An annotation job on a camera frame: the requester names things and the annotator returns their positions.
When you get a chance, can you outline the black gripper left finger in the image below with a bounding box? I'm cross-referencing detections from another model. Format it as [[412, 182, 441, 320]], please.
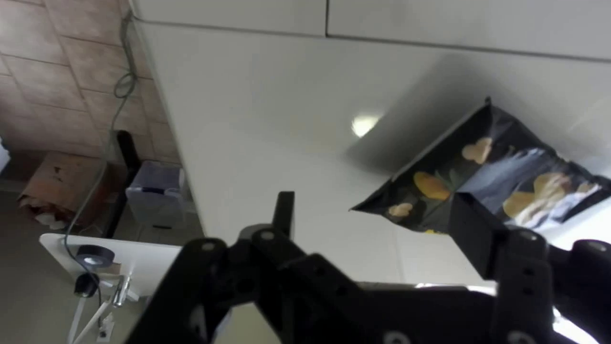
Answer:
[[126, 190, 383, 344]]

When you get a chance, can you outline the black snack packet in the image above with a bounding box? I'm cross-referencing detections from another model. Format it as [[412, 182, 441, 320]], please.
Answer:
[[349, 96, 611, 236]]

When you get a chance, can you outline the grey plastic box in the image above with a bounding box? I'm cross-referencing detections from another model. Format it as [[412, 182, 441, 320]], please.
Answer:
[[124, 159, 187, 230]]

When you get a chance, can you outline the black upright slab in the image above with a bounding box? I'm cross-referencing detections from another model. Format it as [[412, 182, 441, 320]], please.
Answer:
[[110, 131, 143, 240]]

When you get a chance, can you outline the black round knob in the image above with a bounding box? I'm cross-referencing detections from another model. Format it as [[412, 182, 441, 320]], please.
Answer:
[[74, 245, 116, 270]]

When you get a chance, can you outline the black floor cable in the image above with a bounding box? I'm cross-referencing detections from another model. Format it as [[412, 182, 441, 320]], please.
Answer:
[[63, 12, 139, 257]]

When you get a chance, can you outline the white microwave oven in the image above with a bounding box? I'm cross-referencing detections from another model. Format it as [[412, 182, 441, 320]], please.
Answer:
[[129, 18, 611, 289]]

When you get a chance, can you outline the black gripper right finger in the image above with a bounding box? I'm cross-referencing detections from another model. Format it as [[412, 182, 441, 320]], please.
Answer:
[[446, 190, 611, 344]]

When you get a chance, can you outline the brown cardboard box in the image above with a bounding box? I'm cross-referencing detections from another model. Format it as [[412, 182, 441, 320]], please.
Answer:
[[17, 152, 122, 234]]

